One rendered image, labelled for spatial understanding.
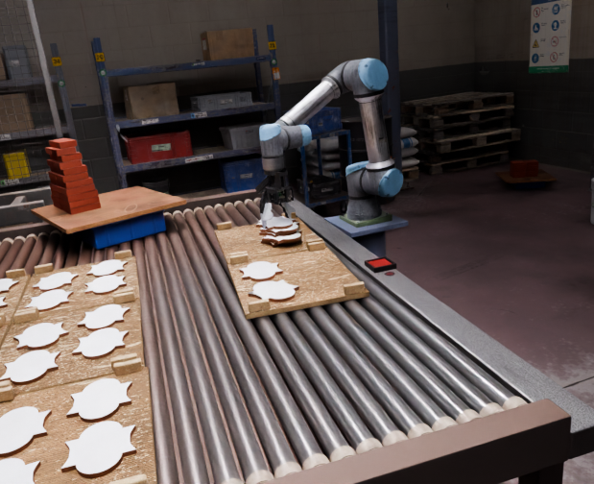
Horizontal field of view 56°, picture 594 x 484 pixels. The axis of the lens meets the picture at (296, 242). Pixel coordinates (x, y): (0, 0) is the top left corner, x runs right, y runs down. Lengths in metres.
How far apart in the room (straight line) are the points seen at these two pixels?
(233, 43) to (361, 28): 1.97
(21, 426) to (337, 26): 6.64
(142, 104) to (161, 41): 0.94
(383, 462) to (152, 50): 6.11
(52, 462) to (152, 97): 5.26
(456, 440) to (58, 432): 0.73
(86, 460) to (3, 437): 0.21
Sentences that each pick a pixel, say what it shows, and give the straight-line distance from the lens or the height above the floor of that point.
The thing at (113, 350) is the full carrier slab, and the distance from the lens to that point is 1.44.
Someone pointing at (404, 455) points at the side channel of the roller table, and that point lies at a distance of 0.97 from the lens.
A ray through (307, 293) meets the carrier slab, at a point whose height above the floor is 0.94.
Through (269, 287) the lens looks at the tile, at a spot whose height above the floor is 0.95.
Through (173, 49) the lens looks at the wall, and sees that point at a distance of 6.77.
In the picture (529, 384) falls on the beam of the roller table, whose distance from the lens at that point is 1.23.
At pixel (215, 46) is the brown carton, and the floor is 1.73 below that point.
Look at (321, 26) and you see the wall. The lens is 7.32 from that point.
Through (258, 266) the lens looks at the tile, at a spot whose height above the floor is 0.95.
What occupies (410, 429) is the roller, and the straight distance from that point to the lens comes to 1.08.
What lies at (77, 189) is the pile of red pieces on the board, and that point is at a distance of 2.44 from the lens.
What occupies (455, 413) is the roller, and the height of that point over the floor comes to 0.91.
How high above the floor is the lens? 1.57
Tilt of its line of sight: 18 degrees down
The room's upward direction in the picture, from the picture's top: 5 degrees counter-clockwise
